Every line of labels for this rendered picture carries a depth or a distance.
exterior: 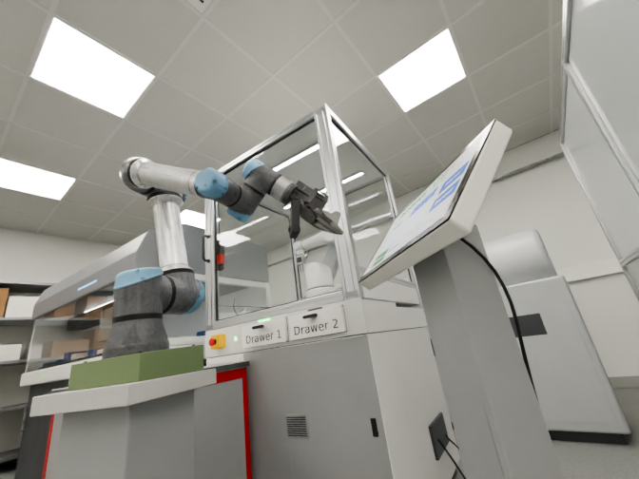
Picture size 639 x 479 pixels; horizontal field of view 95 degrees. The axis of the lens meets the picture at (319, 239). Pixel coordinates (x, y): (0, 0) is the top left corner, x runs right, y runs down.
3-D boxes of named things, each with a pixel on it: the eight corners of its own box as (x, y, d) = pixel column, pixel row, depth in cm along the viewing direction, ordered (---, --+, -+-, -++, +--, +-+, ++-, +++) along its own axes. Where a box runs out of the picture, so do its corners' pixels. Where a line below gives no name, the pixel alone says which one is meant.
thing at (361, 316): (367, 333, 117) (360, 296, 122) (204, 358, 166) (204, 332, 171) (427, 326, 194) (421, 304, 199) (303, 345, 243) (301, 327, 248)
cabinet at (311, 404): (420, 604, 89) (369, 332, 116) (205, 538, 139) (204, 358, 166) (466, 470, 166) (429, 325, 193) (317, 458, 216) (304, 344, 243)
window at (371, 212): (355, 265, 131) (327, 114, 160) (354, 265, 132) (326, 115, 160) (412, 282, 201) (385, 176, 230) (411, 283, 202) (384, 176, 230)
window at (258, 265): (343, 290, 129) (315, 118, 161) (216, 321, 170) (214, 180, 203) (344, 290, 129) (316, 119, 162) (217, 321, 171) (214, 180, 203)
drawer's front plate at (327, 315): (344, 332, 121) (340, 304, 124) (290, 340, 135) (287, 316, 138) (347, 331, 122) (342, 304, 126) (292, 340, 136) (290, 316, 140)
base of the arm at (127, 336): (127, 354, 68) (128, 312, 71) (87, 362, 73) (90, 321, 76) (182, 347, 81) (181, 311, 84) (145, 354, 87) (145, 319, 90)
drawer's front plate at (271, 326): (286, 341, 136) (283, 316, 140) (242, 348, 150) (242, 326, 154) (288, 340, 137) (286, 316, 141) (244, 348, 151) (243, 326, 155)
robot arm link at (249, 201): (212, 204, 88) (232, 173, 88) (235, 216, 98) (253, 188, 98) (228, 217, 84) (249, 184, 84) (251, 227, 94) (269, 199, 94)
